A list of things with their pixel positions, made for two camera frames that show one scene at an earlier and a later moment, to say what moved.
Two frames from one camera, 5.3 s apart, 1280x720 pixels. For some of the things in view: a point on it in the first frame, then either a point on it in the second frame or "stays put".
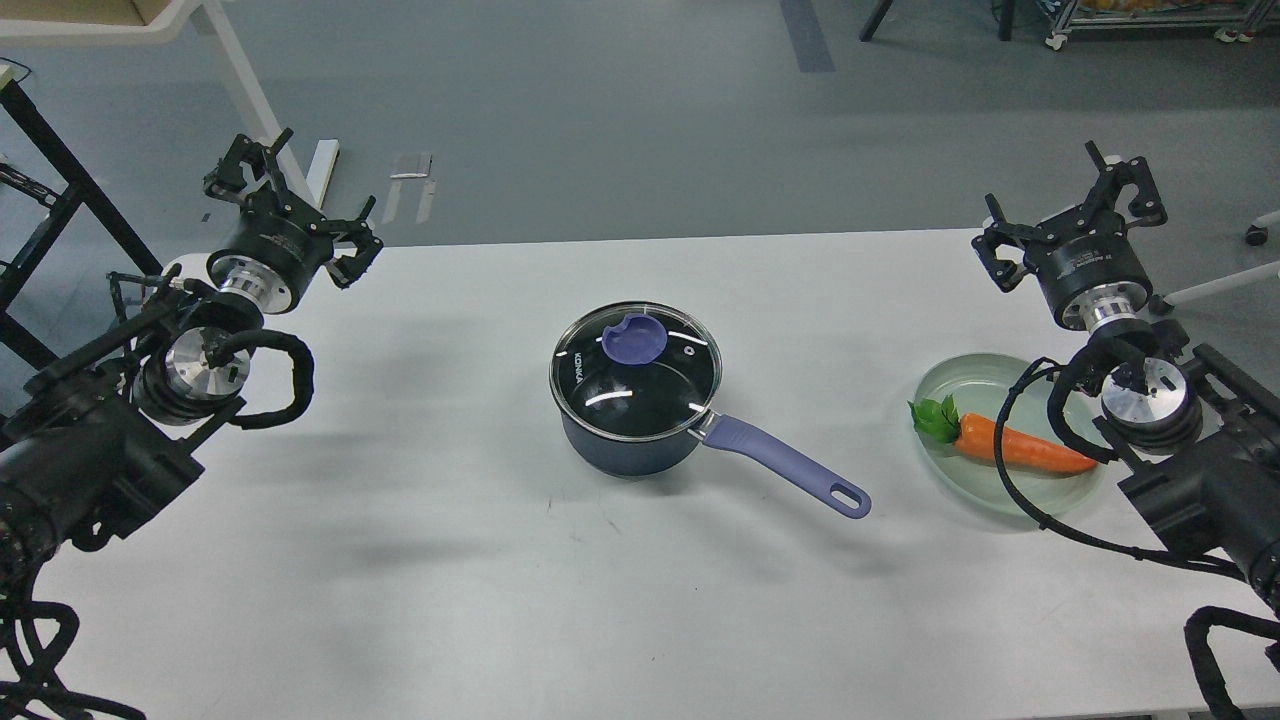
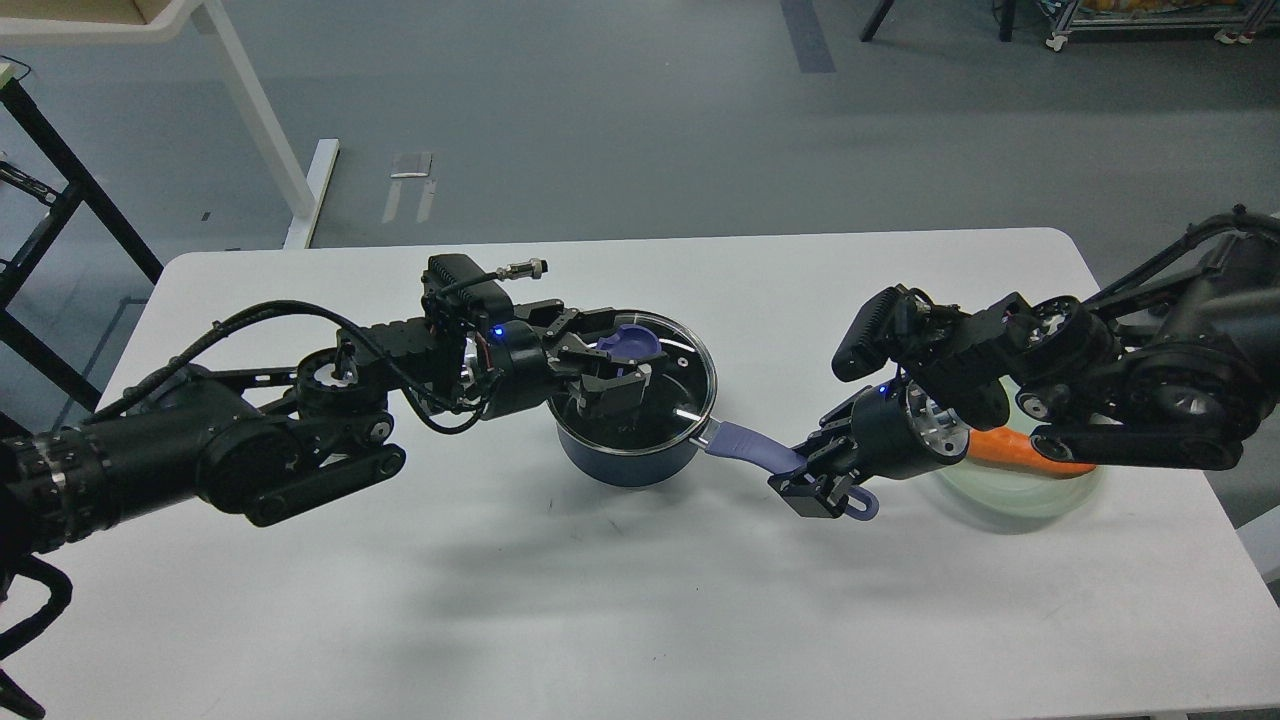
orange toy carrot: (975, 437) stays put
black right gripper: (1090, 270) to (897, 432)
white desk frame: (310, 174) stays put
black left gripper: (276, 250) to (521, 374)
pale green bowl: (979, 384) stays put
